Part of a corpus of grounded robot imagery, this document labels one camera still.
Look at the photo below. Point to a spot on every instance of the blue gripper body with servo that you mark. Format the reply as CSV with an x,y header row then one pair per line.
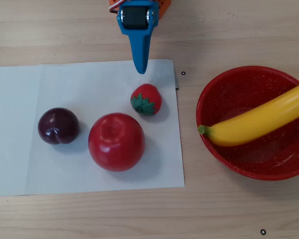
x,y
136,18

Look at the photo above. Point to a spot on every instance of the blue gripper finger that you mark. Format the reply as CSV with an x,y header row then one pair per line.
x,y
140,49

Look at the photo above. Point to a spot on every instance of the yellow toy banana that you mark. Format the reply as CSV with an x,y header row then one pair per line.
x,y
254,127

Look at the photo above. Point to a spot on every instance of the red speckled enamel bowl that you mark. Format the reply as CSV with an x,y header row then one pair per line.
x,y
229,94

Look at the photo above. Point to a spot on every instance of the red toy strawberry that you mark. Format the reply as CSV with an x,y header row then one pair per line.
x,y
149,94

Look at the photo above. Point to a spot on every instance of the white paper sheet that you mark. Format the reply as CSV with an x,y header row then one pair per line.
x,y
89,82

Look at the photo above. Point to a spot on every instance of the red toy apple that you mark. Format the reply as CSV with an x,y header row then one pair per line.
x,y
116,142

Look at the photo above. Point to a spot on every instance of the dark purple toy plum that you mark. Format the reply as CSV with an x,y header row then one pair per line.
x,y
58,125

